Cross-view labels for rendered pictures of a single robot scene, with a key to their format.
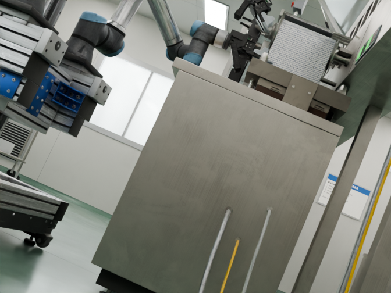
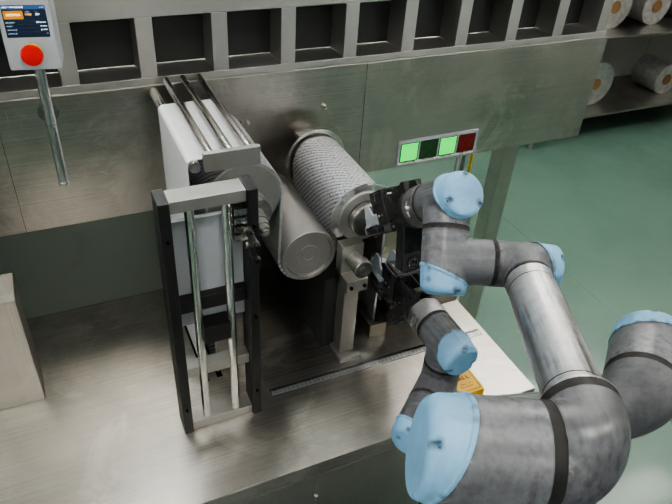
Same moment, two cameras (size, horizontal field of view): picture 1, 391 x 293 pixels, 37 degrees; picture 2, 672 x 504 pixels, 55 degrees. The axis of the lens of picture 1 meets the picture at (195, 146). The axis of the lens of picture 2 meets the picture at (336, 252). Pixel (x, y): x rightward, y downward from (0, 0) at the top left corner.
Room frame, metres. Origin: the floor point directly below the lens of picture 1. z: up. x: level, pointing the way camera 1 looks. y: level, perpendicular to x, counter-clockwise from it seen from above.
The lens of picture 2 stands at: (2.99, 0.82, 1.98)
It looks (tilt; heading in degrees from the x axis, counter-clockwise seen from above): 36 degrees down; 239
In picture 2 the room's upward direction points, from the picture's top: 4 degrees clockwise
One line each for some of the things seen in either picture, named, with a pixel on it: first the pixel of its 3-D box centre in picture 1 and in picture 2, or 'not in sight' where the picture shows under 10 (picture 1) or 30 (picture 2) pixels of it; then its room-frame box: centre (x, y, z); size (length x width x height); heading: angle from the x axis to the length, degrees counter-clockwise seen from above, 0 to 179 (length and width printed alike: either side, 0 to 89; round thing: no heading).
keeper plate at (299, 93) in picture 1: (299, 93); not in sight; (2.08, -0.27, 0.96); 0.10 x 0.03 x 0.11; 85
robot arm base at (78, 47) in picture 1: (78, 49); not in sight; (2.53, 0.65, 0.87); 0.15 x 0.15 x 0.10
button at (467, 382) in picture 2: not in sight; (462, 384); (2.22, 0.13, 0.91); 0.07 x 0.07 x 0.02; 85
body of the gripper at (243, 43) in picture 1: (240, 45); (407, 289); (2.31, 0.00, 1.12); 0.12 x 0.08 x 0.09; 85
